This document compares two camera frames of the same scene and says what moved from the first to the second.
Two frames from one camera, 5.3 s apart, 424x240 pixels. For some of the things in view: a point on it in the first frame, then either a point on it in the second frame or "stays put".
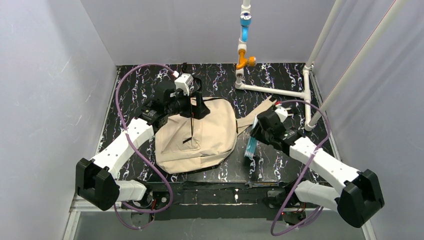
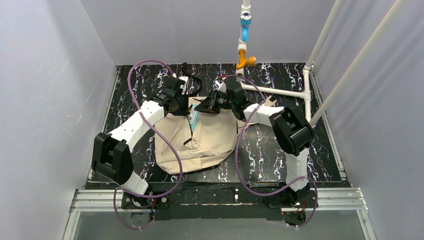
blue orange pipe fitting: [245, 21] stays put
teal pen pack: [252, 143] to [193, 117]
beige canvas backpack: [186, 143] stays put
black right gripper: [259, 133] to [213, 103]
